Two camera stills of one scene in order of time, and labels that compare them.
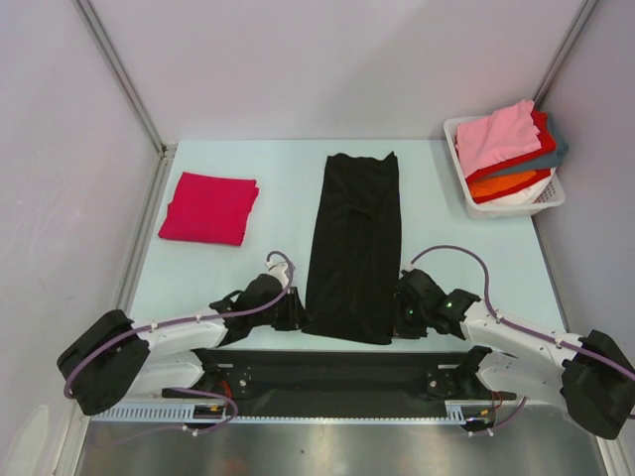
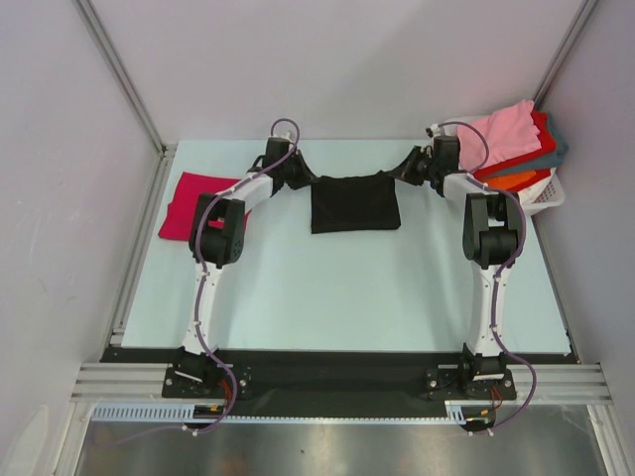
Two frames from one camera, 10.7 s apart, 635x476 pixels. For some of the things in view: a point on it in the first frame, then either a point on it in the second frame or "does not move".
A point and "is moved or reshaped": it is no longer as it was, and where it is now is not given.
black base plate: (337, 377) does not move
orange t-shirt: (492, 183) does not move
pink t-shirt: (504, 134) does not move
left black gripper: (295, 313) -> (307, 176)
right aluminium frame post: (559, 61) does not move
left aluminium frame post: (115, 65) does not move
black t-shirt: (356, 258) is moved or reshaped
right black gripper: (403, 309) -> (410, 165)
